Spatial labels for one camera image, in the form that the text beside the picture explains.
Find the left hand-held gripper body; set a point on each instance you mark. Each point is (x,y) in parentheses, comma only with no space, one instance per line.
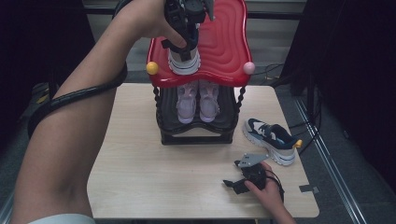
(186,9)

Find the purple sandal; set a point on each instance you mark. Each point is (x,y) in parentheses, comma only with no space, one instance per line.
(186,102)
(208,101)

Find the grey tape strip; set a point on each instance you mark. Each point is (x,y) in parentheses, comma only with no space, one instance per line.
(308,188)

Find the red and black shoe rack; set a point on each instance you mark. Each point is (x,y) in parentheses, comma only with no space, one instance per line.
(227,46)

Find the person's right hand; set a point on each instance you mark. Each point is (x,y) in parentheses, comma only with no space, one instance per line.
(271,196)

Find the metal floor rail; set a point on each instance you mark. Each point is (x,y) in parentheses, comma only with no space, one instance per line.
(4,211)
(330,161)

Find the navy white sneaker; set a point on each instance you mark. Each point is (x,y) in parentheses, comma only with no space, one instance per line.
(185,67)
(280,137)

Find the person's left hand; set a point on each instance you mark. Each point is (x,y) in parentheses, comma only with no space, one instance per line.
(146,18)

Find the black horizontal bar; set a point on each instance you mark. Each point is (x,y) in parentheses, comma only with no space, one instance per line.
(274,14)

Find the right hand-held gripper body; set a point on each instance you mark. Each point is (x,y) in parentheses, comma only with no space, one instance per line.
(253,158)

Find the person's white sleeve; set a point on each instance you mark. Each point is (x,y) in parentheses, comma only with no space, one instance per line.
(62,219)

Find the black curtain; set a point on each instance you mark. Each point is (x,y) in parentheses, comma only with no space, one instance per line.
(358,77)
(40,37)

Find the yellow object on floor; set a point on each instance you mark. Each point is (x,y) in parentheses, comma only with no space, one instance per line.
(41,99)

